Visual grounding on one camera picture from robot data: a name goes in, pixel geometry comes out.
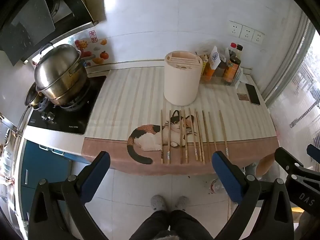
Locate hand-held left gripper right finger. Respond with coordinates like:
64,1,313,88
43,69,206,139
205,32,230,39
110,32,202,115
212,151,294,240

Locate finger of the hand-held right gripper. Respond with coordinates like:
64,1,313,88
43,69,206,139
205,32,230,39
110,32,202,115
274,147,320,178
307,144,320,158

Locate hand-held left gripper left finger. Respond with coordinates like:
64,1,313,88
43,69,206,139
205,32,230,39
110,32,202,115
28,151,111,240

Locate bunch of wooden chopsticks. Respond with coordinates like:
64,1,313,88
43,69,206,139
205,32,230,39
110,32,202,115
160,109,229,165

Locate cream round utensil holder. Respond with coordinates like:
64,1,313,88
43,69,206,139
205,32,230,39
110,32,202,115
164,51,203,106

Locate clear plastic bottle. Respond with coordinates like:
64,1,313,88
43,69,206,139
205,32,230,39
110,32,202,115
210,179,226,195

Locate wooden stool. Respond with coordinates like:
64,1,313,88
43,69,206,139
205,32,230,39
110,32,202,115
256,152,277,177

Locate blue cabinet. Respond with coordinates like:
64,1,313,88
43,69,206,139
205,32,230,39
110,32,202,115
19,140,76,220

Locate black glass gas stove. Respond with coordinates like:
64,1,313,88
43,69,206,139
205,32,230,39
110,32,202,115
27,75,107,135

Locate grey slipper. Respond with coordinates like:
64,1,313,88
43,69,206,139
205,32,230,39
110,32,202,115
151,195,167,212

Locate black phone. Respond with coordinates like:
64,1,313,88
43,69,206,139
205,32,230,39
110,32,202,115
245,83,261,105

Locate person's legs in dark pants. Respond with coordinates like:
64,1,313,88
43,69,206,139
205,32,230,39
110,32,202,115
130,209,216,240

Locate cat print table mat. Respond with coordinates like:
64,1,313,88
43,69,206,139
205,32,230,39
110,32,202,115
81,66,279,177

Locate white tissue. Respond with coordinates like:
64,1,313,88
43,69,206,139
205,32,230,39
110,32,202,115
235,67,250,91

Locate steel steamer pot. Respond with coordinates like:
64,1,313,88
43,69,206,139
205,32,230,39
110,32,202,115
36,62,88,106

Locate small steel pan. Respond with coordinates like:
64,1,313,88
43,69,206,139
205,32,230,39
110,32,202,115
16,82,45,135

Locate orange label sauce bottle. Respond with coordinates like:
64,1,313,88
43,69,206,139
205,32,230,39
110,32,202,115
223,56,242,85

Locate yellow box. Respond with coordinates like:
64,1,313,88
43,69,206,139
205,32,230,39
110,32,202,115
200,54,209,78

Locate steel pot lid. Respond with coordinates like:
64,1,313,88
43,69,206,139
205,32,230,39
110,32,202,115
34,44,82,90

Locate white and orange carton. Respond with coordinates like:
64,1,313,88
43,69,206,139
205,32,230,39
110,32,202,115
209,46,222,69

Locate clear plastic bag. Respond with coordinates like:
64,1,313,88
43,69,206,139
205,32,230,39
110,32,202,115
195,40,225,56

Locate black range hood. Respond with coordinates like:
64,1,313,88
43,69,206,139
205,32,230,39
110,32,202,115
0,0,99,65

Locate grey window frame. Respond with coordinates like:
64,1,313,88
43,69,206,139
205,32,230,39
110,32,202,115
261,15,317,105

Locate white wall socket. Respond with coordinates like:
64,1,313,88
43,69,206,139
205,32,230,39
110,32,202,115
251,30,265,44
240,26,255,40
228,20,242,37

